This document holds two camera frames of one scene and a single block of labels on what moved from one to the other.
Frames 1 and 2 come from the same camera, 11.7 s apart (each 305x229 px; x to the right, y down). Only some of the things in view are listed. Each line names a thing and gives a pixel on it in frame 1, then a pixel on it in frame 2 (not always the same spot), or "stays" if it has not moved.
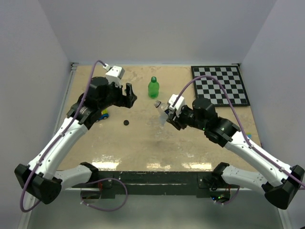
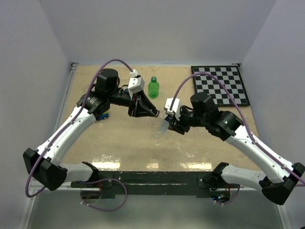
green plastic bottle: [153, 88] stays
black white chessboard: [231, 78] stays
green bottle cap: [154, 79] stays
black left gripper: [126, 100] → [140, 110]
